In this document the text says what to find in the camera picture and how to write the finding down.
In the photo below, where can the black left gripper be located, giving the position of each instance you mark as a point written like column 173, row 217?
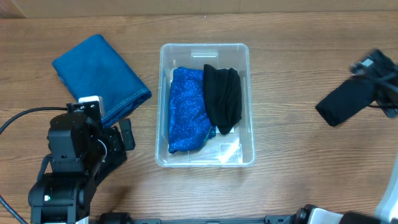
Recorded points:
column 118, row 147

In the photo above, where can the clear plastic storage bin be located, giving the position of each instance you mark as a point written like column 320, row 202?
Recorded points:
column 194, row 56

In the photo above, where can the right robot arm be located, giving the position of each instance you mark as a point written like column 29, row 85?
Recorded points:
column 385, row 212

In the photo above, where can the white label in bin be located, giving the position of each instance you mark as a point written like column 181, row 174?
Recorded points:
column 221, row 150

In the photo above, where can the sparkly blue garment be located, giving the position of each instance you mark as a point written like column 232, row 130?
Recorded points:
column 189, row 124

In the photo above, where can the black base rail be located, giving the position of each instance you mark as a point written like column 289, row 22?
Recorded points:
column 125, row 218

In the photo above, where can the black garment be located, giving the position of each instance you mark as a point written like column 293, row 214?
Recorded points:
column 349, row 98
column 223, row 97

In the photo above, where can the brown cardboard backdrop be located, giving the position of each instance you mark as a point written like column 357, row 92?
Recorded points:
column 87, row 8

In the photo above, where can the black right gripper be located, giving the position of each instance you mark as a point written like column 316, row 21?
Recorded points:
column 372, row 79

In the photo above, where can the blue denim cloth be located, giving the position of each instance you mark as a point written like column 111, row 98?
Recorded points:
column 94, row 68

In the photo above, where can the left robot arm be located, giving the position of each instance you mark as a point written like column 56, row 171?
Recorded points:
column 82, row 154

